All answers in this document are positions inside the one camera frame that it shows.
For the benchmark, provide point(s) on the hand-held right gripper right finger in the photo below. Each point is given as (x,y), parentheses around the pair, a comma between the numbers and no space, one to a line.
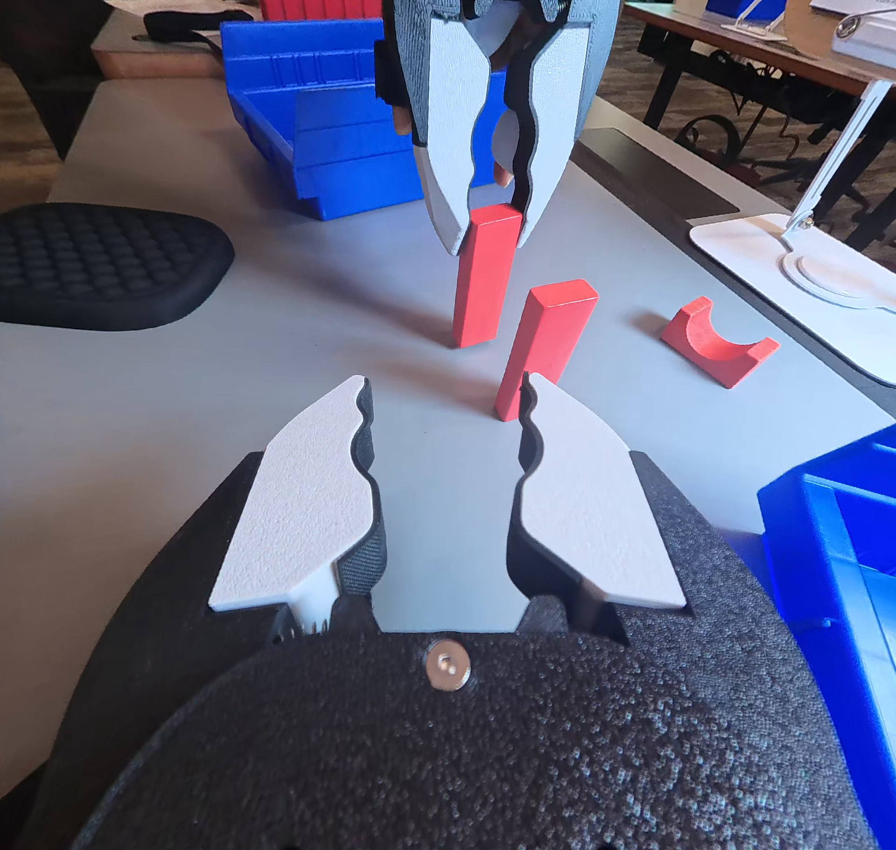
(595,514)

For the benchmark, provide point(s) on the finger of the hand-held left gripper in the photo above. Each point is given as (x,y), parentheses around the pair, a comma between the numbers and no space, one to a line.
(560,115)
(448,129)

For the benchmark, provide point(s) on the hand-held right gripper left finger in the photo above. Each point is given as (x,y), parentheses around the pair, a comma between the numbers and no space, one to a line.
(294,514)

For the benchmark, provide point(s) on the red rectangular wooden block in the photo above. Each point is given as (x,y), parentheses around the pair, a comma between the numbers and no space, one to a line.
(546,339)
(483,283)

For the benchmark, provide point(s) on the red arch wooden block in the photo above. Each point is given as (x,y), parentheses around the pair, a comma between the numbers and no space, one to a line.
(721,364)

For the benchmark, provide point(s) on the person's left hand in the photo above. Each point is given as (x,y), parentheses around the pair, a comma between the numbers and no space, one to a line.
(502,175)

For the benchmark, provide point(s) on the brown wooden desk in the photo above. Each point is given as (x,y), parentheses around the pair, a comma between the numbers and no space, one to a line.
(735,52)

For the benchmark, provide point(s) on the white document stand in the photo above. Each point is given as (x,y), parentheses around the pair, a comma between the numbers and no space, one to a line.
(752,31)
(770,262)

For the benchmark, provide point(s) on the loose white paper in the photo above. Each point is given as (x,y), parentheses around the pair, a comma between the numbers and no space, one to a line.
(140,4)

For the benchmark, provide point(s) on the black textured wrist pad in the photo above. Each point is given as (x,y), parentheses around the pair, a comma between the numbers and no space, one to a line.
(105,269)

